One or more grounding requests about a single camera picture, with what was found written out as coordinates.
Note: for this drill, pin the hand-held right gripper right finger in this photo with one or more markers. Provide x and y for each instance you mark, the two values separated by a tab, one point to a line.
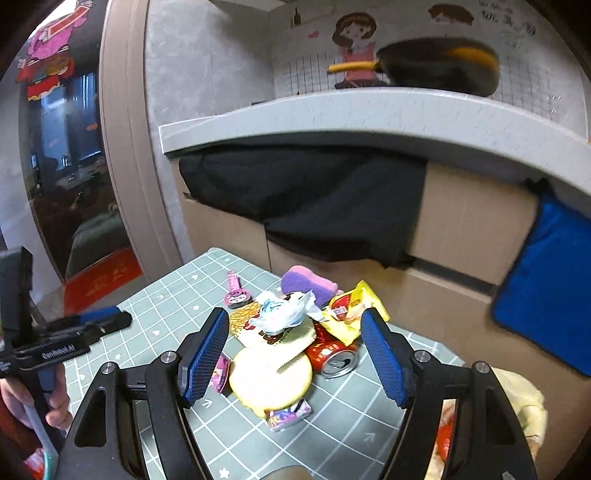
383	364

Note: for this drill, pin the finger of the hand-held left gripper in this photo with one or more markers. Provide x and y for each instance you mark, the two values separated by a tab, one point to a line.
111	325
99	315

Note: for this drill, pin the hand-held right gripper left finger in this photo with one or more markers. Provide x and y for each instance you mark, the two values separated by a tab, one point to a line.
203	362

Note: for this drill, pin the red drink can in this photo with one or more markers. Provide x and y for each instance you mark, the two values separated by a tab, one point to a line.
330	353

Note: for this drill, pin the yellow printed plastic bag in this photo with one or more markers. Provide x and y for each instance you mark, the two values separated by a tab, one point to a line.
526	401

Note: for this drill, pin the person's left hand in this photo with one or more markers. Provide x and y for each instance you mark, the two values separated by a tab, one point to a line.
60	415

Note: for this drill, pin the small pink candy wrapper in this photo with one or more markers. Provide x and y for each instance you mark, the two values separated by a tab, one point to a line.
220	374

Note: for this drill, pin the red floor mat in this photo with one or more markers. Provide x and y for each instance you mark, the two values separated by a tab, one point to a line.
101	277

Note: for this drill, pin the green grid mat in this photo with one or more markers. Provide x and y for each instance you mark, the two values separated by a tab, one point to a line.
161	304

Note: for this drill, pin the white yellow noodle wrapper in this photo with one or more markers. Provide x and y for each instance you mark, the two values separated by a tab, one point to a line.
258	341

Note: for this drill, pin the round yellow sponge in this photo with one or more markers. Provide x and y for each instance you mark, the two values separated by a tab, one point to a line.
268	383

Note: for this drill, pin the yellow snack packet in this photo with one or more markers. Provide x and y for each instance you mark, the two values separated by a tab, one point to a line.
351	304

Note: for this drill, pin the pink toy watch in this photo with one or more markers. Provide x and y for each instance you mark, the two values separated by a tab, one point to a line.
236	295

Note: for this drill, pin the white crumpled plastic wrapper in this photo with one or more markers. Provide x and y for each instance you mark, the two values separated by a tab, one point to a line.
277	314

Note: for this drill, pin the pink purple flat wrapper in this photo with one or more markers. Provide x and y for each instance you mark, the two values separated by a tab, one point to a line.
288	415

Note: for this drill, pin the purple sponge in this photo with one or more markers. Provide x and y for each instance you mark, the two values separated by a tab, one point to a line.
300	281

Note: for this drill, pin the blue cloth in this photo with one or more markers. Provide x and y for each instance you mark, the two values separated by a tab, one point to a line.
545	286

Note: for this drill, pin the black cloth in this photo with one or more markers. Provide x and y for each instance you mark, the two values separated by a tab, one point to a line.
300	198

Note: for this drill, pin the red pink door decoration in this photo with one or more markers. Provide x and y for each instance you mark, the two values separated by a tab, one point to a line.
46	60

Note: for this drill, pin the grey stone countertop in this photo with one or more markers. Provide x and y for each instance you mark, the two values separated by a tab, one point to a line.
369	115

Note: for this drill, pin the beige door frame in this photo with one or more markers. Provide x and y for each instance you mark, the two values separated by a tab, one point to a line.
124	138

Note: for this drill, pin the cartoon grid wall sticker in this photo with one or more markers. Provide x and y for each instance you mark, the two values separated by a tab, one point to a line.
314	46

